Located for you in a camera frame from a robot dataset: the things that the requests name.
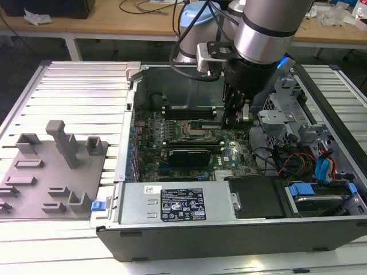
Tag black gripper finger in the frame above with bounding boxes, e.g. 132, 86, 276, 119
229, 87, 247, 129
222, 82, 232, 127

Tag green RAM stick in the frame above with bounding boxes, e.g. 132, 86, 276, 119
190, 120, 226, 131

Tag black RAM slot bank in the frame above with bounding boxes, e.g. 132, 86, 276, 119
161, 139, 227, 153
161, 104, 225, 121

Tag grey disk bay cage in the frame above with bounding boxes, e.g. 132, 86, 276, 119
252, 76, 337, 150

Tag CPU socket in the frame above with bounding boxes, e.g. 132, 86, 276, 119
177, 119, 219, 143

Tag green motherboard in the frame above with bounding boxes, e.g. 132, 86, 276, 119
133, 108, 259, 183

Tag silver chipset heatsink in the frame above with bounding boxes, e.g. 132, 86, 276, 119
213, 170, 236, 182

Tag black graphics card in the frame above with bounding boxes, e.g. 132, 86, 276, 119
167, 147, 212, 167

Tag black cover plate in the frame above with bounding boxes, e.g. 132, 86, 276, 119
224, 175, 285, 221

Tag blue disk carrier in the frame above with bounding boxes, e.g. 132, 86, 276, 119
287, 183, 358, 202

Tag black rating label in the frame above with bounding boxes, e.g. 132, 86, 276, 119
159, 187, 208, 223

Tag clear plastic bags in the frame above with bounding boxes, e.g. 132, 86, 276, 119
320, 2, 357, 27

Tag black PC case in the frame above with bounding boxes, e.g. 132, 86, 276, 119
90, 63, 367, 263

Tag silver power supply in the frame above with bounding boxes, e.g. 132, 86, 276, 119
114, 180, 239, 226

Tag wooden desk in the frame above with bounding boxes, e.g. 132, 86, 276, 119
0, 0, 367, 44

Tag grey parts rack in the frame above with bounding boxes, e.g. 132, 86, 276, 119
0, 119, 112, 222

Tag black box on desk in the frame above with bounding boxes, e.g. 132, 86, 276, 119
5, 0, 96, 19

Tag crumpled white paper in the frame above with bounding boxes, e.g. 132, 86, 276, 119
24, 7, 54, 26

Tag silver side wrist camera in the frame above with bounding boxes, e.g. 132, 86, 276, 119
243, 100, 253, 122

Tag black looped wire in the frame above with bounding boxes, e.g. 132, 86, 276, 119
248, 125, 278, 174

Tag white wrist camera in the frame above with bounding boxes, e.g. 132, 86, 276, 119
196, 41, 239, 77

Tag black camera cable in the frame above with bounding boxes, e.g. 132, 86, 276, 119
169, 0, 228, 78

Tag red yellow wire bundle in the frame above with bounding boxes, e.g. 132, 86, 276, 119
279, 152, 317, 180

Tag white case release handle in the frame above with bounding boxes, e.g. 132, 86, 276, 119
125, 61, 143, 84

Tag blue flat wire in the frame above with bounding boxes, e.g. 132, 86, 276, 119
314, 142, 334, 184

